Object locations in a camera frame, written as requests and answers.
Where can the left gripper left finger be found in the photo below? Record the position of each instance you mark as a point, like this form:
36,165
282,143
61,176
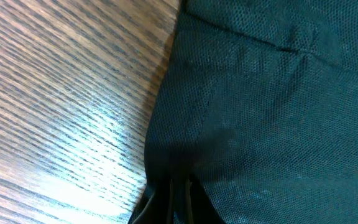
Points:
155,205

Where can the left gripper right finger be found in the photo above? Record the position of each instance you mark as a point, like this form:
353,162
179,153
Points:
198,207

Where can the black t-shirt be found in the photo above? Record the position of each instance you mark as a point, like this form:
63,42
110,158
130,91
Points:
260,104

